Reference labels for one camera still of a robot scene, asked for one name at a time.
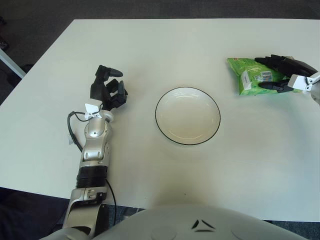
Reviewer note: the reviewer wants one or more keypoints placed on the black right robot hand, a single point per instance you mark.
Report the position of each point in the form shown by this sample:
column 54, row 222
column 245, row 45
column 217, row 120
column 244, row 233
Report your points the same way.
column 295, row 65

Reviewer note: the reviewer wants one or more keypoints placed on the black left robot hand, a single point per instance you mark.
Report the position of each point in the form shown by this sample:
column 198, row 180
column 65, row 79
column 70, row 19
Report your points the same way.
column 97, row 90

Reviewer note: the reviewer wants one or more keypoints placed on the green snack bag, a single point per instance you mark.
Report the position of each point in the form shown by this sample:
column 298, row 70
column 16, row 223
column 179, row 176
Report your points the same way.
column 240, row 66

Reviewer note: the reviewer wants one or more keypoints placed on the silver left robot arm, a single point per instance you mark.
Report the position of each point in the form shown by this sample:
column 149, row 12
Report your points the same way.
column 95, row 130

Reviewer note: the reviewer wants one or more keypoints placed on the white plate with black rim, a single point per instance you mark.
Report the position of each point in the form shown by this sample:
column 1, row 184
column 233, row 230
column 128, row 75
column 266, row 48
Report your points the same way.
column 187, row 117

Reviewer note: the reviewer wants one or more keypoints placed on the white right wrist tag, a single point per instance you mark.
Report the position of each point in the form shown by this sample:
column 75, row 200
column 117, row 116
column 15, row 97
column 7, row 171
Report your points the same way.
column 297, row 82

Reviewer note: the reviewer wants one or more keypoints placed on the white wrist tag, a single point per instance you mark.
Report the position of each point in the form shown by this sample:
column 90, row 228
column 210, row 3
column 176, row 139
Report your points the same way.
column 90, row 109
column 297, row 82

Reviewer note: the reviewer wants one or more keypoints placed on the white left wrist tag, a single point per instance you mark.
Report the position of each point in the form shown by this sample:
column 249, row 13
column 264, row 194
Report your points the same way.
column 90, row 109

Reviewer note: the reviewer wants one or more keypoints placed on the white furniture edge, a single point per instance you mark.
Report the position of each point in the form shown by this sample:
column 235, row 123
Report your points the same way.
column 10, row 61

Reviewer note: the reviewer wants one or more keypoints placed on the grey robot torso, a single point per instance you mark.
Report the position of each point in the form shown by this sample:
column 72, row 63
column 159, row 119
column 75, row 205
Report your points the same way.
column 175, row 222

